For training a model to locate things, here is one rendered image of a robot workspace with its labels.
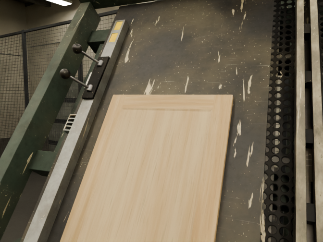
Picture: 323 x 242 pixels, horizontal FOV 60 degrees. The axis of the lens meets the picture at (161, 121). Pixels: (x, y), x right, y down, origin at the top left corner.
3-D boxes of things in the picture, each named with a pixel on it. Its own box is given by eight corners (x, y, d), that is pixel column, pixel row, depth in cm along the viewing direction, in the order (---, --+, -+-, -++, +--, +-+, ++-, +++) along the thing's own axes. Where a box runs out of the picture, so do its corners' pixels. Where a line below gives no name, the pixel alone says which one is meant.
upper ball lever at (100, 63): (99, 71, 112) (68, 51, 105) (102, 63, 113) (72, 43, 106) (103, 67, 109) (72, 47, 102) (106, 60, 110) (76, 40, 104)
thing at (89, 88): (88, 95, 106) (56, 77, 99) (92, 87, 108) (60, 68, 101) (93, 92, 103) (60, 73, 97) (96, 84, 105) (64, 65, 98)
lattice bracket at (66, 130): (67, 134, 104) (62, 130, 101) (74, 117, 107) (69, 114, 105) (76, 134, 102) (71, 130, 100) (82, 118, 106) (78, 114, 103)
